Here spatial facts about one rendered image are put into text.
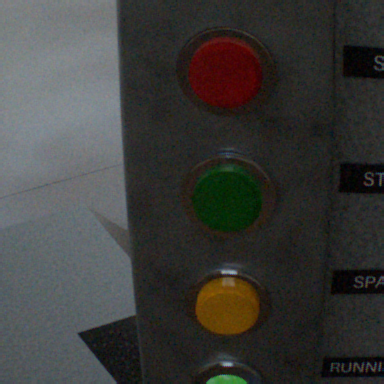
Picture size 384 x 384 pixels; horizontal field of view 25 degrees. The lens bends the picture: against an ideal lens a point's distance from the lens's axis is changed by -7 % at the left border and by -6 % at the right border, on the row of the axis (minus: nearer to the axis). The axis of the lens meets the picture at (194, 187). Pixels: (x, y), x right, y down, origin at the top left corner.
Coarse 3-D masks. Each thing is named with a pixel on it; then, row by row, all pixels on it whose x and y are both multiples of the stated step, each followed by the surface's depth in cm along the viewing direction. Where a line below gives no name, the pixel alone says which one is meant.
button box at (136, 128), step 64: (128, 0) 31; (192, 0) 31; (256, 0) 30; (320, 0) 30; (128, 64) 32; (320, 64) 31; (128, 128) 33; (192, 128) 33; (256, 128) 33; (320, 128) 32; (128, 192) 35; (320, 192) 34; (192, 256) 36; (256, 256) 35; (320, 256) 35; (320, 320) 37
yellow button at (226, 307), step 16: (208, 288) 36; (224, 288) 36; (240, 288) 36; (208, 304) 36; (224, 304) 36; (240, 304) 36; (256, 304) 36; (208, 320) 36; (224, 320) 36; (240, 320) 36
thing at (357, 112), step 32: (352, 0) 32; (352, 32) 32; (352, 96) 33; (352, 128) 34; (352, 160) 35; (352, 192) 36; (352, 224) 36; (352, 256) 37; (352, 320) 39; (320, 352) 40; (352, 352) 40
